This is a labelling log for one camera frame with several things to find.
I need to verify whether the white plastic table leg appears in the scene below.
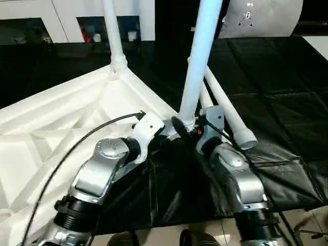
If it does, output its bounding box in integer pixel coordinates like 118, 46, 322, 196
101, 0, 128, 74
204, 67, 258, 151
187, 56, 216, 110
178, 0, 222, 129

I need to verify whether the white plastic table top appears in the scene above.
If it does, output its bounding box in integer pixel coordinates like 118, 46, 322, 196
0, 64, 181, 233

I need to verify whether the black work mat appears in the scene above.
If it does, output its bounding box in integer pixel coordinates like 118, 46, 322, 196
0, 35, 328, 235

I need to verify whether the dark left robot foot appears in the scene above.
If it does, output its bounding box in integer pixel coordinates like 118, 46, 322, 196
109, 232, 140, 246

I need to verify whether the grey printed cushion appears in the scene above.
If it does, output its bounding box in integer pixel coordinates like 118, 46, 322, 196
217, 0, 304, 39

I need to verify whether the red box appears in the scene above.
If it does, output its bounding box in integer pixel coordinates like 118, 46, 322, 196
81, 24, 91, 43

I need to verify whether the white flat board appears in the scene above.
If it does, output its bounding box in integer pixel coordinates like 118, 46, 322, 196
301, 35, 328, 62

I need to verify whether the white glass-door cabinet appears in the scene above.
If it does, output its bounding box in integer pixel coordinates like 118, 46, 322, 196
0, 0, 156, 46

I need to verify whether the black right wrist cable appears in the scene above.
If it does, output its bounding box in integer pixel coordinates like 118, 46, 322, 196
203, 119, 298, 246

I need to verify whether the black folding stand frame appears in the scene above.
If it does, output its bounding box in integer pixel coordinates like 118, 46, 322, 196
293, 216, 328, 238

